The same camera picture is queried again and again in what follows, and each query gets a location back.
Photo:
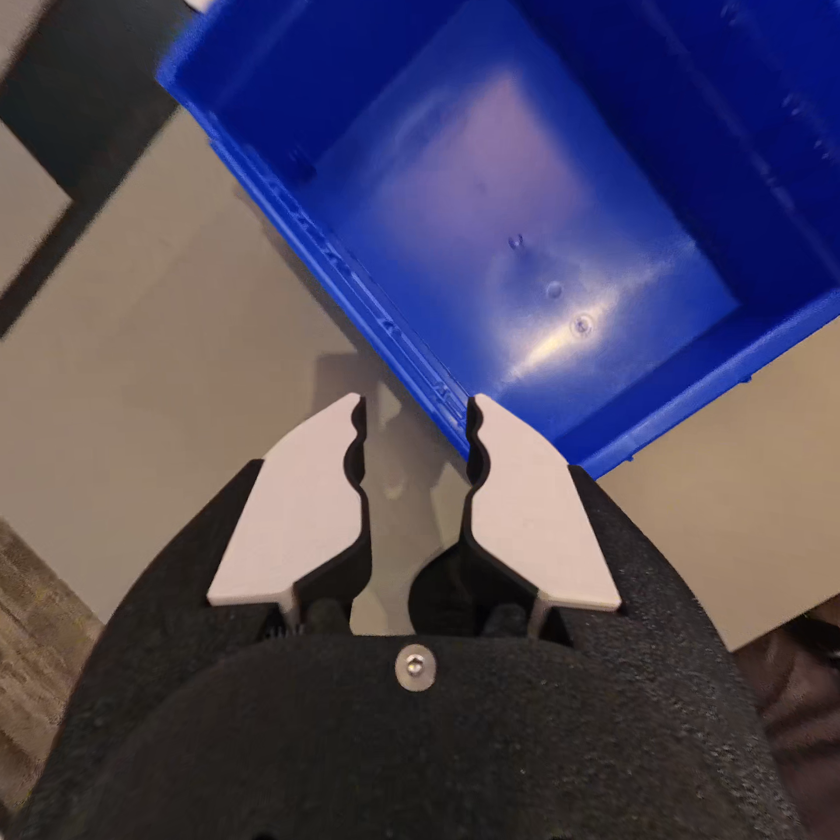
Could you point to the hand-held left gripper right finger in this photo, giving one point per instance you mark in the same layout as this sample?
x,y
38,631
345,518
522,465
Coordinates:
x,y
538,525

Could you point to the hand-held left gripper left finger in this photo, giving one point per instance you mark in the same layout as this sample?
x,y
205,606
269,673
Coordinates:
x,y
295,525

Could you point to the blue plastic bin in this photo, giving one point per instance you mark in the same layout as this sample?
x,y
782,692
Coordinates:
x,y
459,164

